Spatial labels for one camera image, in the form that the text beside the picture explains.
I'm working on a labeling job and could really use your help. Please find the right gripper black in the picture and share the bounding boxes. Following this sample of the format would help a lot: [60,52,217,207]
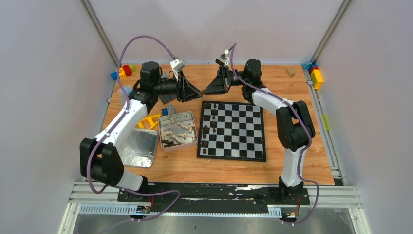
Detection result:
[204,65,249,94]

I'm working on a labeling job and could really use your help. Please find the folding chess board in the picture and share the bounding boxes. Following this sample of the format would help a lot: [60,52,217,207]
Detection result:
[197,101,266,162]

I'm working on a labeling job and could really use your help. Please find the silver tin lid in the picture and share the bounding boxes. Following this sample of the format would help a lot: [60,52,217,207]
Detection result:
[120,128,159,168]

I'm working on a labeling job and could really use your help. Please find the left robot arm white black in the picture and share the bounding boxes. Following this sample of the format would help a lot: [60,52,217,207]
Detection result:
[80,58,202,201]

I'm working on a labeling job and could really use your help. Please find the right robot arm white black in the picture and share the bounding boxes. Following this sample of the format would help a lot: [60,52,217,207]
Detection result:
[204,57,315,204]

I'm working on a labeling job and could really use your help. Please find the grey lego baseplate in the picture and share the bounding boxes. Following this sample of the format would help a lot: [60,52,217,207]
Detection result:
[159,72,176,105]

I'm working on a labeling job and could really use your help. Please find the pink tin box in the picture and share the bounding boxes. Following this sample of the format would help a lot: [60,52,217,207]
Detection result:
[158,111,198,152]

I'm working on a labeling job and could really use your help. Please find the coloured toy blocks cluster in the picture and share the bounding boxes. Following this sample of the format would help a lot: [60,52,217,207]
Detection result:
[110,64,136,80]

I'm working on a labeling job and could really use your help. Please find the small wooden block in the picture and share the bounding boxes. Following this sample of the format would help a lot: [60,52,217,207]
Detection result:
[285,68,296,77]

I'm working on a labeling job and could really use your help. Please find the stacked coloured bricks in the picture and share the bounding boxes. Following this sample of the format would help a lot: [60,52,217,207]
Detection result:
[301,63,324,90]

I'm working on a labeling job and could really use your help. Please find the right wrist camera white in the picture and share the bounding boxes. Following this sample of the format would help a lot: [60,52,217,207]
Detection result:
[215,49,230,66]

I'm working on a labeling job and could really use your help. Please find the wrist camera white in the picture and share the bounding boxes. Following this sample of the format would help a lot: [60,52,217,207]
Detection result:
[215,49,230,66]
[170,58,186,81]

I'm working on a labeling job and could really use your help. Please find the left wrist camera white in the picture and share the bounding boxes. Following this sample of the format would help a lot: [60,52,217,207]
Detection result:
[170,58,186,81]

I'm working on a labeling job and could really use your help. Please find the yellow plastic frame piece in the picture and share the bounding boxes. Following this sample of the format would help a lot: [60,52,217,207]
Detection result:
[137,114,161,130]

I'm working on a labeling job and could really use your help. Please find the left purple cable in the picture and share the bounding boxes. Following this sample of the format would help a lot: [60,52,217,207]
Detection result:
[86,35,182,223]

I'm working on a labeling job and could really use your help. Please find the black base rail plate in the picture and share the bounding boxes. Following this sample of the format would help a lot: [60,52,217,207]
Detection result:
[117,182,310,214]

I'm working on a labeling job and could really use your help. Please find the aluminium frame rail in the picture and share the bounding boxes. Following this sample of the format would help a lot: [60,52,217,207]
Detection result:
[67,182,371,234]

